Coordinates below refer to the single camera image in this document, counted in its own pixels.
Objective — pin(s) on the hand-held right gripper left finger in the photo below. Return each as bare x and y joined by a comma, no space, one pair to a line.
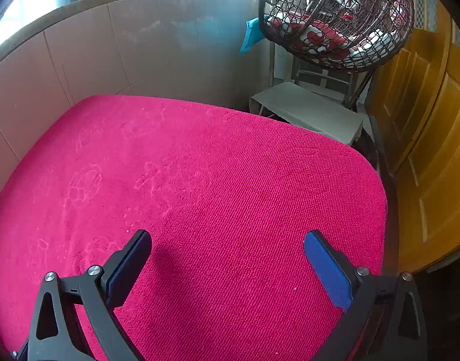
128,267

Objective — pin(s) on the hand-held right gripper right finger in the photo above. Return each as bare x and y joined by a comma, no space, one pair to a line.
327,267

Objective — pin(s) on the pink textured mat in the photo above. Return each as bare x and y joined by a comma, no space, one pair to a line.
215,180

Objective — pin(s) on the small white table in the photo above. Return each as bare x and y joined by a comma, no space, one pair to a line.
305,109

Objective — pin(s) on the yellow wooden door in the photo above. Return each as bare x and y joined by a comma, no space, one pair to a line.
432,139

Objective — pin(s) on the brown cardboard sheet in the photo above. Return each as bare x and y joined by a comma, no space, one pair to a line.
139,52

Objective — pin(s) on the red white patterned cushion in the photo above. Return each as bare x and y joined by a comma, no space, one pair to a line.
320,37

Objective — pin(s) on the blue cloth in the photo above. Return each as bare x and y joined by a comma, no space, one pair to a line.
250,37

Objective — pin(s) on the white metal frame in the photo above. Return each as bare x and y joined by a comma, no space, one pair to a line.
282,64

